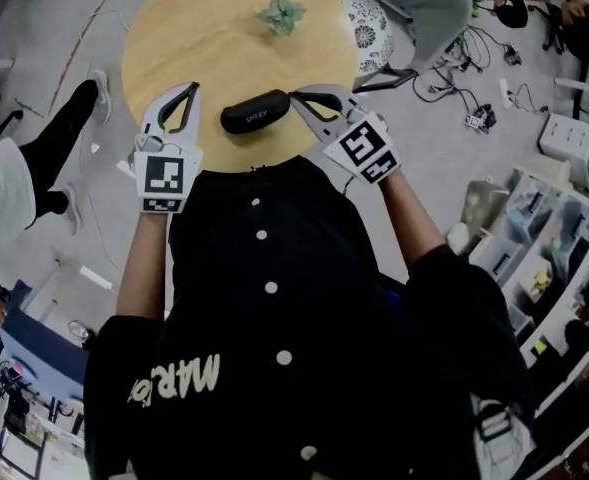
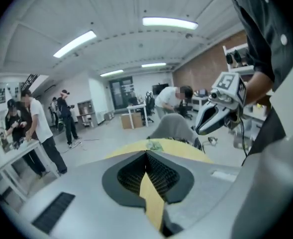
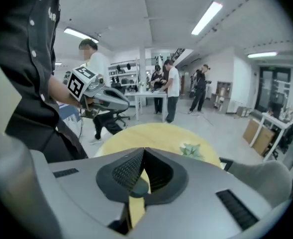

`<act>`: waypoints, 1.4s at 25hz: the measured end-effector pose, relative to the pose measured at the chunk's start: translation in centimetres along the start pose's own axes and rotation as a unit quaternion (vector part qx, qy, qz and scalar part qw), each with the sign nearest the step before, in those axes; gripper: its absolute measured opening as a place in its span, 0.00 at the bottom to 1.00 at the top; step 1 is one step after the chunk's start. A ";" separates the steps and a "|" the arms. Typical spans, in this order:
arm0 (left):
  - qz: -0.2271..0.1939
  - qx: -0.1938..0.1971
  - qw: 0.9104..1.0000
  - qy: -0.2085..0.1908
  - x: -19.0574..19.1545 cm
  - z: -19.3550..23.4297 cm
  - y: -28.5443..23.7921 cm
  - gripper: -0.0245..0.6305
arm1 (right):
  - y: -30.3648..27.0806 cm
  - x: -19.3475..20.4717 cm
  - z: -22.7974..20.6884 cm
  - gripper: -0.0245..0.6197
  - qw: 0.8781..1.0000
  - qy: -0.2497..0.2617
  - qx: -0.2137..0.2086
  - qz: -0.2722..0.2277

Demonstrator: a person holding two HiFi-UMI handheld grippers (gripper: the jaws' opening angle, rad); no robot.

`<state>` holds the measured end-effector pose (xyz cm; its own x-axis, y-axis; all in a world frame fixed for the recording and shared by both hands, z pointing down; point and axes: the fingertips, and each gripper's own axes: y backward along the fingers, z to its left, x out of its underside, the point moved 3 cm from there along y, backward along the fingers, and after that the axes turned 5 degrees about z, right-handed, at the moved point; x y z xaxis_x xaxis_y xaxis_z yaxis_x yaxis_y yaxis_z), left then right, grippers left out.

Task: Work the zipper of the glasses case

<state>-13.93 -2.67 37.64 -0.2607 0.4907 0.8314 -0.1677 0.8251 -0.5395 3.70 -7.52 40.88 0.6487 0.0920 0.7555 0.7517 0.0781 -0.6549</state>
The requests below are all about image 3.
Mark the small potted plant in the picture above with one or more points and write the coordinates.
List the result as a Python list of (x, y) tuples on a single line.
[(191, 149)]

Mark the round wooden table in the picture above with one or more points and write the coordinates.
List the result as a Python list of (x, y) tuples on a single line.
[(141, 136)]

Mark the grey cubby shelf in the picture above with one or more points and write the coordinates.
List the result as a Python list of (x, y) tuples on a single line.
[(222, 96)]

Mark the black glass double door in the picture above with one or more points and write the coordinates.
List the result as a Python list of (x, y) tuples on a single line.
[(273, 88)]

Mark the person's black pants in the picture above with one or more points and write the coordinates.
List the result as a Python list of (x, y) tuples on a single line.
[(61, 146)]

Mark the white metal shelf rack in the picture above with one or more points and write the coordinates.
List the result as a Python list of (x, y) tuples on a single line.
[(122, 71)]

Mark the person's black shirt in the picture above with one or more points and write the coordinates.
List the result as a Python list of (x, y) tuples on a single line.
[(24, 58)]

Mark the white table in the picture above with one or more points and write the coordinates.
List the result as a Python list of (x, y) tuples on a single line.
[(146, 94)]

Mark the black staircase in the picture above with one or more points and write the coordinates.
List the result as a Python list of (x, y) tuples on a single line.
[(178, 55)]

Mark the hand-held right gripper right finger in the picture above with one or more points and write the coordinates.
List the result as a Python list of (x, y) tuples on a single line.
[(206, 190)]

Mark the grey storage crate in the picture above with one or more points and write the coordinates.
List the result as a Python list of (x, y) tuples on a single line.
[(243, 111)]

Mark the ceiling light panel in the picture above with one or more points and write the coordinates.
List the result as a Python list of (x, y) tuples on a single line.
[(262, 55), (80, 34), (207, 17)]

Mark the blue grey seat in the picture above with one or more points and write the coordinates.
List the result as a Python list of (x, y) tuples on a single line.
[(69, 114)]

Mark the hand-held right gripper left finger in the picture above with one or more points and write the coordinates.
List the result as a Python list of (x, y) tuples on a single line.
[(81, 183)]

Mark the black office chair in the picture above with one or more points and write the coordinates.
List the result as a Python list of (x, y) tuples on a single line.
[(290, 133), (121, 119)]

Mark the white desk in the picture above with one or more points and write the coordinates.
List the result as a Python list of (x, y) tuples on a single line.
[(276, 121)]

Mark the person's left forearm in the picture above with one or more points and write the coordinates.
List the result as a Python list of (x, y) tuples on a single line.
[(61, 91)]

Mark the person's left hand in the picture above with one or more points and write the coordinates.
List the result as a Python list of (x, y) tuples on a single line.
[(90, 107)]

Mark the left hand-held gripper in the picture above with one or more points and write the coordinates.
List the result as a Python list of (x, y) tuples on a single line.
[(76, 86)]

